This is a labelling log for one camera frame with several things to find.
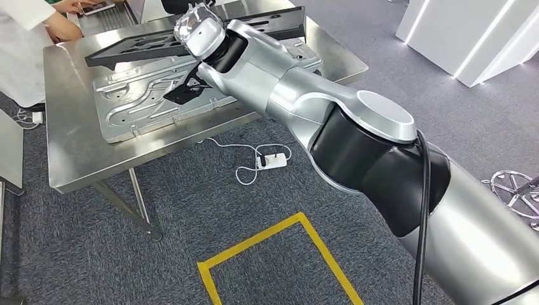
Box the white power strip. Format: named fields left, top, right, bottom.
left=256, top=152, right=288, bottom=172

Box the person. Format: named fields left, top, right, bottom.
left=0, top=0, right=85, bottom=108

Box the long black plastic panel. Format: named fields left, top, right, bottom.
left=85, top=6, right=306, bottom=71

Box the person's hand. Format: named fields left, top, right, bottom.
left=52, top=0, right=99, bottom=14

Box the white cable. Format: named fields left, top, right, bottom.
left=198, top=138, right=292, bottom=186
left=12, top=108, right=41, bottom=129

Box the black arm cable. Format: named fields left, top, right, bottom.
left=413, top=129, right=431, bottom=305

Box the black stool chrome base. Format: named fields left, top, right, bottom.
left=482, top=170, right=539, bottom=233

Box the silver stamped metal fixture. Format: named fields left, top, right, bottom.
left=93, top=37, right=323, bottom=144

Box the white cabinet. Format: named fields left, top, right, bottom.
left=395, top=0, right=539, bottom=88

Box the stainless steel workbench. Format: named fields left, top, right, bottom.
left=43, top=0, right=369, bottom=243

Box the black smartphone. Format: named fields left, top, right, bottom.
left=82, top=0, right=115, bottom=16

